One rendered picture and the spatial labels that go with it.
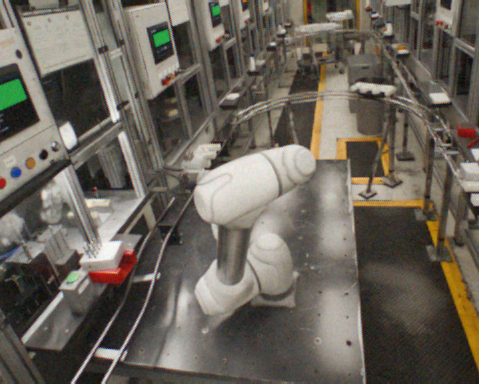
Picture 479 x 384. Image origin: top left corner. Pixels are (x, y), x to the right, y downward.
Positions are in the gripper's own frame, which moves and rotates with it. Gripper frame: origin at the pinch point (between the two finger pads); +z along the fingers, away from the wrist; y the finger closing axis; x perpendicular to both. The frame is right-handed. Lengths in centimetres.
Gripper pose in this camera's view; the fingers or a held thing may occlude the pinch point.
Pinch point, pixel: (156, 181)
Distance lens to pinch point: 163.0
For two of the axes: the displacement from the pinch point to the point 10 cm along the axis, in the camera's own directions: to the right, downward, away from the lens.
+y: -1.2, -9.0, -4.1
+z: -9.7, 0.3, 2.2
